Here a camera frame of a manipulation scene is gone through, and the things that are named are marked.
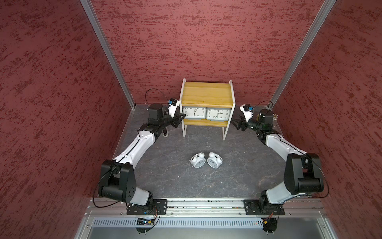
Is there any grey rectangular alarm clock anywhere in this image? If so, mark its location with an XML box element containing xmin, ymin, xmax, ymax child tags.
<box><xmin>206</xmin><ymin>108</ymin><xmax>231</xmax><ymax>121</ymax></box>
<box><xmin>183</xmin><ymin>107</ymin><xmax>207</xmax><ymax>120</ymax></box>

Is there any white twin-bell alarm clock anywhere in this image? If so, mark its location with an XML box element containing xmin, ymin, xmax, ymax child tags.
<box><xmin>190</xmin><ymin>152</ymin><xmax>206</xmax><ymax>169</ymax></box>
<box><xmin>207</xmin><ymin>152</ymin><xmax>223</xmax><ymax>169</ymax></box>

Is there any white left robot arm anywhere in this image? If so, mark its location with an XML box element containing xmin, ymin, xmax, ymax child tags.
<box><xmin>96</xmin><ymin>98</ymin><xmax>186</xmax><ymax>216</ymax></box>

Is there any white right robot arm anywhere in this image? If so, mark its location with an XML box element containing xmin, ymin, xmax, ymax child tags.
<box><xmin>232</xmin><ymin>104</ymin><xmax>330</xmax><ymax>218</ymax></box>

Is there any white wooden two-tier shelf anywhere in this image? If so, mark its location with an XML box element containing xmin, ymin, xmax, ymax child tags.
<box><xmin>180</xmin><ymin>79</ymin><xmax>236</xmax><ymax>139</ymax></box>

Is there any beige black stapler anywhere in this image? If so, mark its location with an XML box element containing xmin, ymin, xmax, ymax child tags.
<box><xmin>163</xmin><ymin>127</ymin><xmax>168</xmax><ymax>137</ymax></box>

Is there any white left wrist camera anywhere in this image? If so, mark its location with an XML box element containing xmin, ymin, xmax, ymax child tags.
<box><xmin>168</xmin><ymin>98</ymin><xmax>180</xmax><ymax>118</ymax></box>

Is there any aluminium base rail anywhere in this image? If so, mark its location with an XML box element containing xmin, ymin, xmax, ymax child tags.
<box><xmin>75</xmin><ymin>198</ymin><xmax>337</xmax><ymax>239</ymax></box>

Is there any left aluminium corner post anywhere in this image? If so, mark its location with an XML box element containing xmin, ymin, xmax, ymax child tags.
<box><xmin>80</xmin><ymin>0</ymin><xmax>136</xmax><ymax>110</ymax></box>

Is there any aluminium corner post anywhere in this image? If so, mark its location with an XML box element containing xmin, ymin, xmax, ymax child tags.
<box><xmin>270</xmin><ymin>0</ymin><xmax>336</xmax><ymax>109</ymax></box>
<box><xmin>80</xmin><ymin>0</ymin><xmax>136</xmax><ymax>110</ymax></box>

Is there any right aluminium corner post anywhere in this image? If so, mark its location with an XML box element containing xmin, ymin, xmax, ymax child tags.
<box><xmin>270</xmin><ymin>0</ymin><xmax>336</xmax><ymax>109</ymax></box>

